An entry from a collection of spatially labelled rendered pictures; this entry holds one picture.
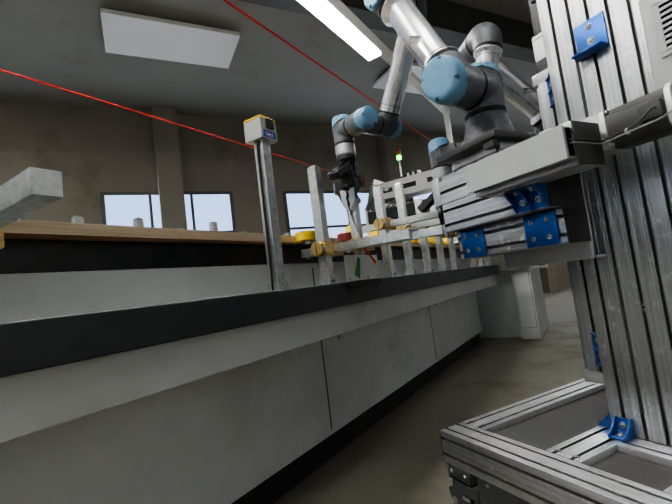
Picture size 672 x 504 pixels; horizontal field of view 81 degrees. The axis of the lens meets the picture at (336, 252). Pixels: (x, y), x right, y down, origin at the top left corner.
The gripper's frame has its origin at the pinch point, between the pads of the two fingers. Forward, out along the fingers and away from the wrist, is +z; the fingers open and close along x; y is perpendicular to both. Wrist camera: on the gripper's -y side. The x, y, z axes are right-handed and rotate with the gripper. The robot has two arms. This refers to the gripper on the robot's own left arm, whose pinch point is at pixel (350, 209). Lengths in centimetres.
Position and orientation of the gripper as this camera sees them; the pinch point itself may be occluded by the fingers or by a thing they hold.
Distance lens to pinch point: 144.9
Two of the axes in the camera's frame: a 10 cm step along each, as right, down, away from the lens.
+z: 1.2, 9.9, -0.8
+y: 5.5, 0.0, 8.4
